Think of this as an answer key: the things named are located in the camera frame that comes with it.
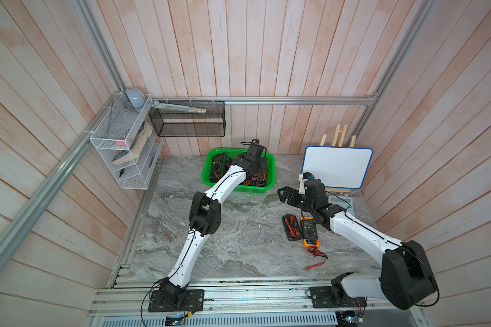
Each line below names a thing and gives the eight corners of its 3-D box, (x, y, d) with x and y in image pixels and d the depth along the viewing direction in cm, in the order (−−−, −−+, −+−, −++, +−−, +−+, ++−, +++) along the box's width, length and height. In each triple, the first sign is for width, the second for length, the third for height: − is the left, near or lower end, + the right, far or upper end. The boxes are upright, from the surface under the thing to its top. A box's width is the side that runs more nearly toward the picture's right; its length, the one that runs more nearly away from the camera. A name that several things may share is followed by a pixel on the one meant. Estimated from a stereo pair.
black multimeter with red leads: (289, 242, 90) (291, 238, 86) (281, 219, 97) (282, 214, 94) (302, 239, 90) (305, 235, 87) (293, 216, 98) (294, 212, 94)
